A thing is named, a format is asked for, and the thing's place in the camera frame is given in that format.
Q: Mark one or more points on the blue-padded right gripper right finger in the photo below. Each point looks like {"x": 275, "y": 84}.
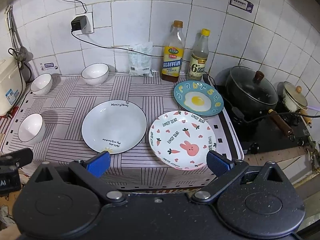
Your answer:
{"x": 226, "y": 171}

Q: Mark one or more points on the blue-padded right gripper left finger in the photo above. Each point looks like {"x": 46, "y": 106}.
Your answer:
{"x": 89, "y": 173}

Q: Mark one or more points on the white bowl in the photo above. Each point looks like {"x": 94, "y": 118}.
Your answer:
{"x": 42, "y": 84}
{"x": 95, "y": 74}
{"x": 32, "y": 129}

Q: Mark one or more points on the white plate black rim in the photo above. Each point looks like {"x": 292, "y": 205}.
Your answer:
{"x": 115, "y": 126}

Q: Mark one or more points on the pink bunny carrot plate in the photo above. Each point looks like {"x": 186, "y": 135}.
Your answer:
{"x": 182, "y": 140}

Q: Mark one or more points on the blue fried egg plate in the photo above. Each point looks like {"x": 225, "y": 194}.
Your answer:
{"x": 198, "y": 97}

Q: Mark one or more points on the black gas stove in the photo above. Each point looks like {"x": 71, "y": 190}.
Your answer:
{"x": 264, "y": 135}

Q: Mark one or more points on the striped white table mat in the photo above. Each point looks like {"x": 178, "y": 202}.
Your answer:
{"x": 68, "y": 102}

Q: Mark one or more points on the black pot with lid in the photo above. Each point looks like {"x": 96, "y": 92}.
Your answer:
{"x": 253, "y": 98}

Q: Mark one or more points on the white rice cooker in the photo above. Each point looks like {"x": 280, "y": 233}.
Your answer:
{"x": 12, "y": 85}

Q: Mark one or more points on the small white enamel pot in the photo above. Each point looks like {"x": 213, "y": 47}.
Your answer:
{"x": 295, "y": 101}

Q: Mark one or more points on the white vinegar bottle yellow cap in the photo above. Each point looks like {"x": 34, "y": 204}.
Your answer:
{"x": 199, "y": 56}

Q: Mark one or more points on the hanging metal utensils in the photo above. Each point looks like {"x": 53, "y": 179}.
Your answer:
{"x": 16, "y": 44}

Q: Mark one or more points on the white plastic salt bag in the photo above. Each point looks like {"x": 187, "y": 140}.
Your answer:
{"x": 140, "y": 59}

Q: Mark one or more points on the cooking wine bottle yellow label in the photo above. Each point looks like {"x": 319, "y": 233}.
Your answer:
{"x": 173, "y": 53}

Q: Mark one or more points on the black power adapter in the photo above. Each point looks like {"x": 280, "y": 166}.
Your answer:
{"x": 79, "y": 23}

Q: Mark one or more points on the purple wall sticker left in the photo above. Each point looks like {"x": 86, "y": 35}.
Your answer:
{"x": 49, "y": 65}

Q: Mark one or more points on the purple wall sticker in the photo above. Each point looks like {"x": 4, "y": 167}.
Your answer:
{"x": 242, "y": 4}
{"x": 49, "y": 65}

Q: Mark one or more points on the white wall socket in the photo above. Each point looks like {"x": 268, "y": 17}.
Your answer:
{"x": 89, "y": 27}

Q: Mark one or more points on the purple wall sticker right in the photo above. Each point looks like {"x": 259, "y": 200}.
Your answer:
{"x": 242, "y": 4}

